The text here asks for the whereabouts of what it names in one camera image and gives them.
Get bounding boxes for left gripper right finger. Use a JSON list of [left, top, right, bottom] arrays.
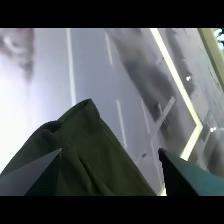
[[157, 147, 224, 197]]

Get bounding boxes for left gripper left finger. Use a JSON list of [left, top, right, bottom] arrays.
[[0, 147, 63, 197]]

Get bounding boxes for dark green pants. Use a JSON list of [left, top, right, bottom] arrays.
[[0, 98, 158, 197]]

